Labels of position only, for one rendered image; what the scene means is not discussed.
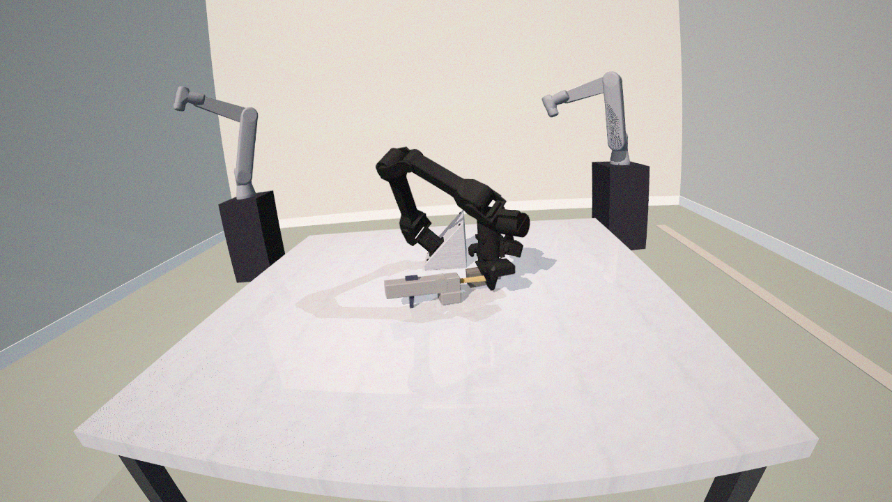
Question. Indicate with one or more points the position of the dark blue t-shaped peg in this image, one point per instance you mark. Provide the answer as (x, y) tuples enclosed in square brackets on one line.
[(410, 278)]

